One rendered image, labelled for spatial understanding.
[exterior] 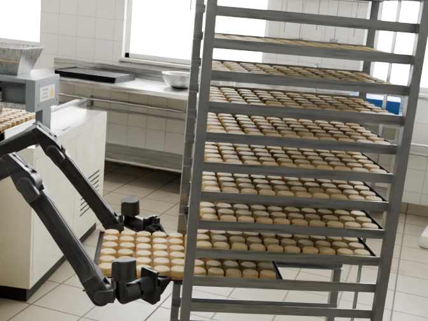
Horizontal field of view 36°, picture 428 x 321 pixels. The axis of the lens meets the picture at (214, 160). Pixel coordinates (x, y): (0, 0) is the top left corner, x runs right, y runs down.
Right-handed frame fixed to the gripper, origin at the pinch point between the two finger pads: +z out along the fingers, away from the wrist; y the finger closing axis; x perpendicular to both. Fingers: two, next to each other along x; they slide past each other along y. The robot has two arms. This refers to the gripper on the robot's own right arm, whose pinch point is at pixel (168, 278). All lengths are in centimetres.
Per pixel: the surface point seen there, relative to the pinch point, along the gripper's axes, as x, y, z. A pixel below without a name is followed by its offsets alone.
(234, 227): -15.0, 18.9, 10.9
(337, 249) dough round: -35, 12, 40
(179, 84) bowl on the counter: 250, 23, 277
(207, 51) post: -8, 71, -2
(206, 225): -8.8, 18.9, 4.7
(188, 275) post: -7.8, 3.8, -0.1
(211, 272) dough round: -8.1, 2.3, 10.7
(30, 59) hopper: 158, 50, 59
